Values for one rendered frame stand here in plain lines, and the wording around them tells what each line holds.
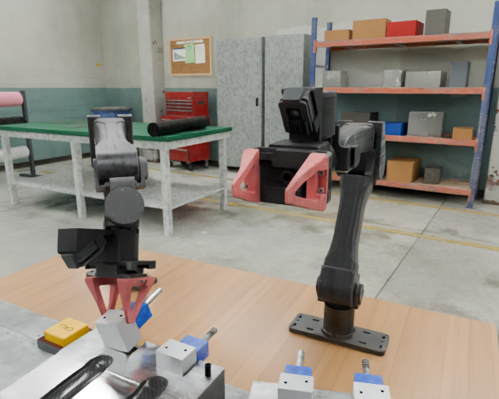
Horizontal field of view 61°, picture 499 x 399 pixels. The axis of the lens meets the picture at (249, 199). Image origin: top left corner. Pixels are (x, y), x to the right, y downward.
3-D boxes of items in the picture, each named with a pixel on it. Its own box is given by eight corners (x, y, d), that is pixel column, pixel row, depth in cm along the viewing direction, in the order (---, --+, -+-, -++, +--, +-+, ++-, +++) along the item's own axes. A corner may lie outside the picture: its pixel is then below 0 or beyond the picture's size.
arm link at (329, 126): (344, 93, 54) (364, 89, 64) (281, 92, 58) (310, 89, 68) (340, 181, 57) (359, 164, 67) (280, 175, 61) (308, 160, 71)
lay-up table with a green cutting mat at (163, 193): (81, 185, 582) (74, 110, 556) (233, 208, 472) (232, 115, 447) (1, 205, 486) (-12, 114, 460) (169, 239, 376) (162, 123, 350)
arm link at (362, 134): (352, 137, 62) (388, 119, 88) (295, 134, 66) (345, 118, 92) (348, 216, 65) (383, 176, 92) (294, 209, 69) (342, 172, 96)
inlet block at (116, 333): (154, 301, 81) (144, 277, 79) (174, 302, 78) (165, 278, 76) (106, 349, 70) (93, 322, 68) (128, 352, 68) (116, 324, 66)
